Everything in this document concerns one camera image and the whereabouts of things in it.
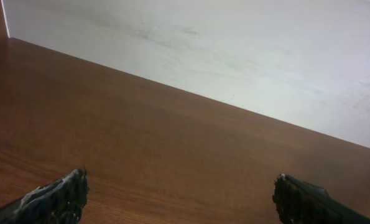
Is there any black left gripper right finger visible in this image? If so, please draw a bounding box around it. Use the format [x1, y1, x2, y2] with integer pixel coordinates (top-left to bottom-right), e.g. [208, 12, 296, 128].
[272, 174, 370, 224]

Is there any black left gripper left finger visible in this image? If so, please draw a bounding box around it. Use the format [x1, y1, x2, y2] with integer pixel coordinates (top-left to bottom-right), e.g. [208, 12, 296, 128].
[0, 169, 90, 224]

